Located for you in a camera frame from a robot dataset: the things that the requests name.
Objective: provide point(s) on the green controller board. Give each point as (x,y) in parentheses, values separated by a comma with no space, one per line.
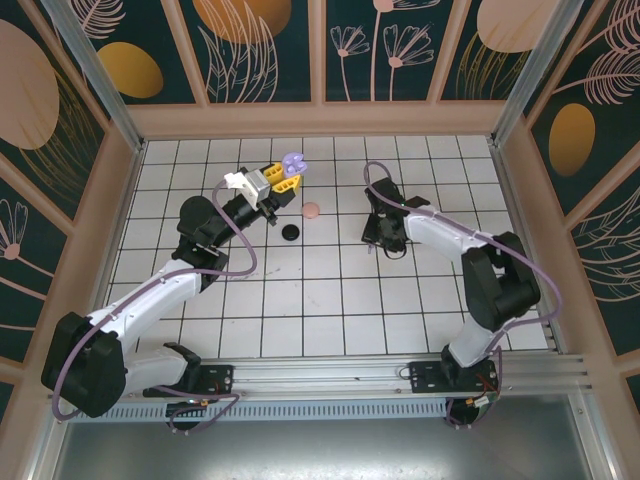
(482,402)

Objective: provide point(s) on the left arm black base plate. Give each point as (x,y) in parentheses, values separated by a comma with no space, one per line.
(220,375)

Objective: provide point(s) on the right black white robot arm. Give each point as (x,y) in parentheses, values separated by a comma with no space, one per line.
(440,235)

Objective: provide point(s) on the pink earbud charging case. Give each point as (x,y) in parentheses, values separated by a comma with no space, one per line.
(310,210)

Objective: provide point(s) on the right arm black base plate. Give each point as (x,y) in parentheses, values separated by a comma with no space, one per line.
(425,375)

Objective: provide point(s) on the purple earbud charging case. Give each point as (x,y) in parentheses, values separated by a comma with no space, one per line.
(295,162)

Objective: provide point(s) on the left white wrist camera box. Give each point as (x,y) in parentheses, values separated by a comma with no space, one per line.
(250,185)

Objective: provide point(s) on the aluminium frame post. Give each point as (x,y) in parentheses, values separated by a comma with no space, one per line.
(532,75)
(96,75)

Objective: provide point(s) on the grey metal sheet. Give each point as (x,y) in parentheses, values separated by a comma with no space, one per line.
(320,450)

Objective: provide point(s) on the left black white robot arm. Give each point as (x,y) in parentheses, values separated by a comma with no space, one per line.
(150,295)

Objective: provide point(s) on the aluminium mounting rail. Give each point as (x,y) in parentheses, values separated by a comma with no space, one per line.
(320,372)

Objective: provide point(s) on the black earbud charging case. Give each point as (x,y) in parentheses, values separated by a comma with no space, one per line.
(290,232)

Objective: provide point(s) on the aluminium table edge rail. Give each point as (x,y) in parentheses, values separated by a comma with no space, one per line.
(511,200)
(125,200)

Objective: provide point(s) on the black controller board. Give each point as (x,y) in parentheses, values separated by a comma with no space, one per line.
(182,424)

